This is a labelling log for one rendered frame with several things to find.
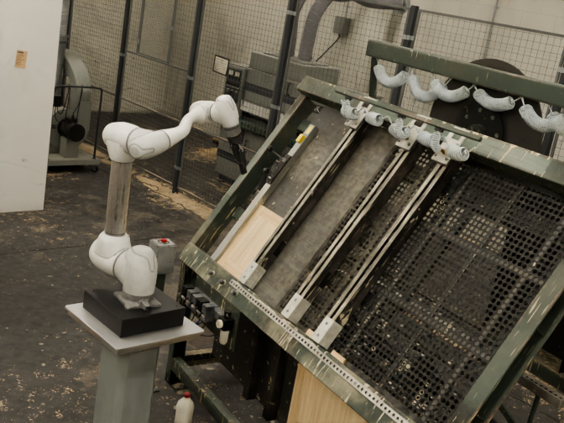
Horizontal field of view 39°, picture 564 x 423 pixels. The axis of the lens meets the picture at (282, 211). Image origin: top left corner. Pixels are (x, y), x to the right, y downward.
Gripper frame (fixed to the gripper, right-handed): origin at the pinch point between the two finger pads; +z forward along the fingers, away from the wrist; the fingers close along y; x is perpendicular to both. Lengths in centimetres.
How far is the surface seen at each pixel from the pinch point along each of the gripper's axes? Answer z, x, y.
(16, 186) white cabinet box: 105, 70, 360
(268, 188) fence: 23.4, -15.5, 8.9
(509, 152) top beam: -16, -69, -125
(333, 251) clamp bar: 26, -4, -69
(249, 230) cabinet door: 38.3, 5.0, 2.3
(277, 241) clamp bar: 32.5, 4.5, -28.7
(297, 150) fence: 10.1, -39.2, 8.9
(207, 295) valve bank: 60, 41, -2
